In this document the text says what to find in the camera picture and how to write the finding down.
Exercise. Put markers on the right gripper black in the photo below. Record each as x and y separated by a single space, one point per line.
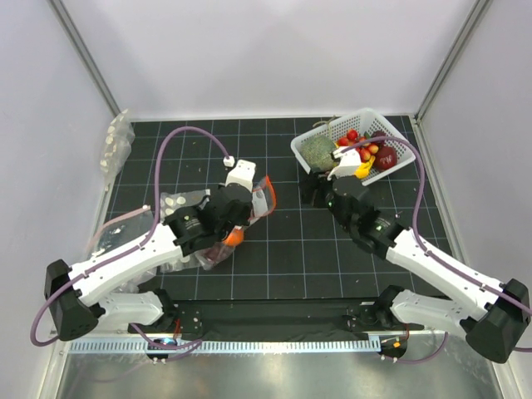
315 180

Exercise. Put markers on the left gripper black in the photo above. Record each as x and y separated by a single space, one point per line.
243 219

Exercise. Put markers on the orange fruit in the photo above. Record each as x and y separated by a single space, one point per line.
234 238

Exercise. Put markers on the clear zip bag red zipper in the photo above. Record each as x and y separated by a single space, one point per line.
264 202

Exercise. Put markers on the purple grape bunch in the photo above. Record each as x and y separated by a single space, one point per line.
219 253

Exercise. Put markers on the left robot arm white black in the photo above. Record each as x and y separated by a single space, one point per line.
79 296

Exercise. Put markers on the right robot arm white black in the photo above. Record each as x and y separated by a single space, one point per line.
489 315

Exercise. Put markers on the bag of white discs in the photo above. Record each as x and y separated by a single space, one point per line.
169 203

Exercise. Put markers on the crumpled clear bag left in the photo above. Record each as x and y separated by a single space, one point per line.
118 231

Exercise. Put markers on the green netted melon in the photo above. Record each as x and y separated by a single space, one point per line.
317 153

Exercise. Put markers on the yellow banana bunch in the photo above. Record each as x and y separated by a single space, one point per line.
363 171

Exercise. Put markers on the small strawberries pile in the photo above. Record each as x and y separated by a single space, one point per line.
366 151

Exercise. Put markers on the white plastic fruit basket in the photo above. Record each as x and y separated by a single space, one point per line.
365 121

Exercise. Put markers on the black grid cutting mat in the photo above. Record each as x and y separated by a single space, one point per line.
296 252

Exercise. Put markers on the dark red apple right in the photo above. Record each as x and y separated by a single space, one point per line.
385 158

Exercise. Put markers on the dark red plum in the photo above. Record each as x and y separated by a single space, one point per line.
379 137

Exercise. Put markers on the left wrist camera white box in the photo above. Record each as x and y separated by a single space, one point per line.
242 174

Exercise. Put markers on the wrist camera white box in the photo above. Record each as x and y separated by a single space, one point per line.
242 174
348 161

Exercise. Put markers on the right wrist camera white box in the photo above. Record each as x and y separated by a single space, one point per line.
348 161

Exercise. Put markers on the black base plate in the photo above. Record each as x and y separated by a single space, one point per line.
278 320

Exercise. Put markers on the clear bag at wall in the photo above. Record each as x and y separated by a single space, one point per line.
116 147

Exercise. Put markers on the white slotted cable duct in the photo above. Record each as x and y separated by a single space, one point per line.
138 345

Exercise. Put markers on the right aluminium frame post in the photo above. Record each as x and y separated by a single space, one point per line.
466 32

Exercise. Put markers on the aluminium frame post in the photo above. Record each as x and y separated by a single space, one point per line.
81 49
466 32

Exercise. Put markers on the left aluminium frame post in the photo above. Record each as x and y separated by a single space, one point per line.
81 49

